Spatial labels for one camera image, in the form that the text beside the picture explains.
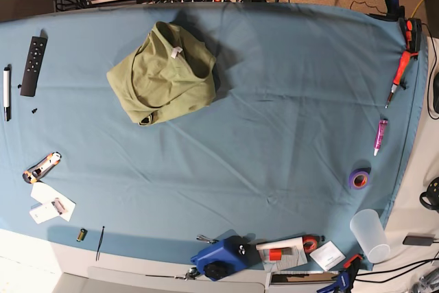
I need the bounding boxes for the olive green t-shirt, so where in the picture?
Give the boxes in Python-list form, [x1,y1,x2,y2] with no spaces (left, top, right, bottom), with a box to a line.
[106,21,216,126]

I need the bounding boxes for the black remote control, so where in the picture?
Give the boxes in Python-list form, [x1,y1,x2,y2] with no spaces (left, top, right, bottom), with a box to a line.
[20,30,48,97]

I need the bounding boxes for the blue table cloth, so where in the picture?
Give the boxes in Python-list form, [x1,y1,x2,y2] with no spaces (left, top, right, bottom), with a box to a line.
[1,3,428,263]

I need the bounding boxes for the purple glue tube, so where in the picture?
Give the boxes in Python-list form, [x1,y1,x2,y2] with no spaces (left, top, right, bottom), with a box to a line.
[373,119,388,156]

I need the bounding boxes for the black marker pen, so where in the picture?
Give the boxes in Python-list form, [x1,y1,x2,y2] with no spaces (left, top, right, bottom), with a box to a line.
[3,65,11,121]

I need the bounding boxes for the purple tape roll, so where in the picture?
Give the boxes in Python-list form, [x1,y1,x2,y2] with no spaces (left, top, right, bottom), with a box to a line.
[348,167,371,190]

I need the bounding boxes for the orange grey utility knife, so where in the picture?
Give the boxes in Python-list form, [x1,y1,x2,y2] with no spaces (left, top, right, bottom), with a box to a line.
[23,152,62,184]

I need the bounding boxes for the white paper sheets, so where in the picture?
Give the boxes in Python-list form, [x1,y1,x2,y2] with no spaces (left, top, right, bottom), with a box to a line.
[29,182,76,224]

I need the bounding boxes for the translucent plastic cup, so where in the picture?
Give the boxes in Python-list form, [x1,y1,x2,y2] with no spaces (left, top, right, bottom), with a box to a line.
[350,209,390,263]

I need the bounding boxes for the small green battery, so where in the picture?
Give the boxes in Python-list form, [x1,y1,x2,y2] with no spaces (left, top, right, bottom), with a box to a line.
[76,228,88,242]

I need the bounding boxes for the red tape roll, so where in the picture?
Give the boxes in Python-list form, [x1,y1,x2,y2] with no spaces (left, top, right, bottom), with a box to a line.
[302,235,320,254]

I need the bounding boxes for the small black adapter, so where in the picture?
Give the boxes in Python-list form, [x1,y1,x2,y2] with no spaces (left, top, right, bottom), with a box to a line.
[403,235,436,246]

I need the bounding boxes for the white paper card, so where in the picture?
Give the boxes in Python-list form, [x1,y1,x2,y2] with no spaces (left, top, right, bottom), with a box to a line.
[310,241,346,271]

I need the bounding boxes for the clear case with red part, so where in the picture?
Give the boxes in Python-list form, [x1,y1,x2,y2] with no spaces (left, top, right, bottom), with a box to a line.
[256,237,307,272]

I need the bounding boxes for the blue plastic box with knob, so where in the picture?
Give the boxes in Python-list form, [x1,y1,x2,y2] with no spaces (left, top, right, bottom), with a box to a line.
[191,235,250,281]

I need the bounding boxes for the blue orange clamp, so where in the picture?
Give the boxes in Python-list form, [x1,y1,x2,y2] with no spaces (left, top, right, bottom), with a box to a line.
[316,254,363,293]

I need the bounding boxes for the red handled screwdriver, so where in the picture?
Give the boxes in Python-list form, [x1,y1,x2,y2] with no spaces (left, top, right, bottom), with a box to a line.
[385,51,412,108]

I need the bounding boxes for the metal key ring clip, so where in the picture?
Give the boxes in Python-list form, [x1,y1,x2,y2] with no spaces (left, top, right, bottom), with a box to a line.
[174,267,201,281]

